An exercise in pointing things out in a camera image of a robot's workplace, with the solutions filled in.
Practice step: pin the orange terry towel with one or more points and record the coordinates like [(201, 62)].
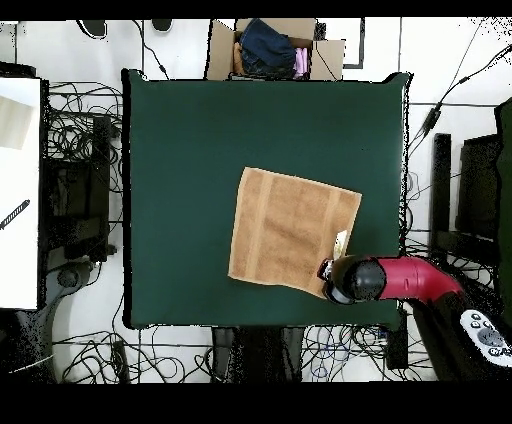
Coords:
[(288, 232)]

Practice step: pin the pink garment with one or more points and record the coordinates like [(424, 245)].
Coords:
[(300, 62)]

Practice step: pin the white board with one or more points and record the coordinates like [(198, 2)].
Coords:
[(20, 240)]

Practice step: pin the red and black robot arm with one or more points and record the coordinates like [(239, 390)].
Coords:
[(416, 278)]

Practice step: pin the black striped tool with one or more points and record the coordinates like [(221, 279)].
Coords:
[(16, 214)]

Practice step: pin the dark green table cloth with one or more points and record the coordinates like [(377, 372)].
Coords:
[(180, 160)]

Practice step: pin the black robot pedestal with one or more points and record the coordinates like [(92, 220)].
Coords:
[(260, 352)]

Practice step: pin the blue jeans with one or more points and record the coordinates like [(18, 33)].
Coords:
[(266, 48)]

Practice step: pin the black equipment rack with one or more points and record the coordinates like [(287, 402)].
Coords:
[(76, 200), (476, 188)]

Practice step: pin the brown cardboard box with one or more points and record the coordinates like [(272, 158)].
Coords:
[(220, 56)]

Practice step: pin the beige paper sheet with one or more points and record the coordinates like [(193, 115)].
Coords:
[(14, 124)]

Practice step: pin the orange cloth in box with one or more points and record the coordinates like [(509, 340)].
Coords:
[(238, 58)]

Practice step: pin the black rectangular box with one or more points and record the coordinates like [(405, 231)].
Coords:
[(396, 344)]

